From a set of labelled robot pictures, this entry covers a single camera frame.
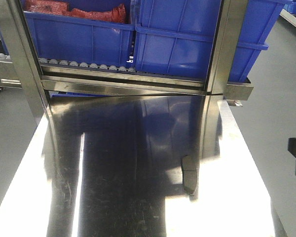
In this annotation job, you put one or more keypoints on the brake pad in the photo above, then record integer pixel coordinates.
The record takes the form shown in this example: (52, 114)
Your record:
(190, 175)

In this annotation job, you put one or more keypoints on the roller conveyor track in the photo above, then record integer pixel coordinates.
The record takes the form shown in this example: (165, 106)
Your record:
(85, 65)

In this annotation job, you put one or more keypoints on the right blue plastic bin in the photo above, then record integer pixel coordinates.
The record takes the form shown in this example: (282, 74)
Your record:
(175, 37)

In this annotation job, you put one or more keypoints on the blue plastic bin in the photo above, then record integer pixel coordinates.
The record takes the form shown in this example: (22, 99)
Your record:
(175, 37)
(84, 40)

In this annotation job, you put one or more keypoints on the red mesh bag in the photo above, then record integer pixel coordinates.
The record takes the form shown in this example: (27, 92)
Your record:
(55, 7)

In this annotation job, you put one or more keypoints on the left blue plastic bin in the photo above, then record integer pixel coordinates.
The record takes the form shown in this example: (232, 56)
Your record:
(84, 40)

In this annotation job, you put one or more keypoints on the stainless steel rack frame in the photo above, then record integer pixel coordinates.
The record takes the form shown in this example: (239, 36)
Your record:
(37, 80)

